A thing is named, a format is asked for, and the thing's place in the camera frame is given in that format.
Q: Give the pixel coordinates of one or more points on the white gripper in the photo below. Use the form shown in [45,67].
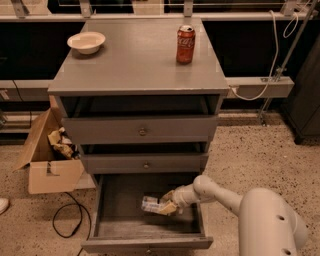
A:
[179,197]

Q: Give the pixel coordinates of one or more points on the clear blue-label plastic bottle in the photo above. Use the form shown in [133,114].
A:
[153,205]

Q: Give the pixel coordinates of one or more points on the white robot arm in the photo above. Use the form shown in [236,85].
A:
[267,224]

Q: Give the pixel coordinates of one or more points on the grey middle drawer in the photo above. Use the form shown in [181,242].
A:
[144,163]

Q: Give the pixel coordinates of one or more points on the grey open bottom drawer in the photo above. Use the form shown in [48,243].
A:
[119,223]

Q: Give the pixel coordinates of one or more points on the grey top drawer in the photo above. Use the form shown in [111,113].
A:
[126,130]

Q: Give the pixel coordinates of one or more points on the grey drawer cabinet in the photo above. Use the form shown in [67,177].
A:
[136,74]

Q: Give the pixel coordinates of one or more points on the open cardboard box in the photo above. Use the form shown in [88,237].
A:
[46,172]

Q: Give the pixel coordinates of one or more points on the crumpled trash in box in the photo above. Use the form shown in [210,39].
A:
[61,143]

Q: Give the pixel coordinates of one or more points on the red cola can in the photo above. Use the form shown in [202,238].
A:
[185,44]

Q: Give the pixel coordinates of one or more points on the dark grey cabinet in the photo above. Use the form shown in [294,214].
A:
[302,107]

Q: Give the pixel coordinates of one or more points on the white shoe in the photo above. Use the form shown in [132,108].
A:
[4,205]

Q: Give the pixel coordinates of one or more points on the metal stand pole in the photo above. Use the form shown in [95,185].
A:
[281,69]

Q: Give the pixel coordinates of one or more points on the white ceramic bowl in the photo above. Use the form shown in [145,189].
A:
[86,42]

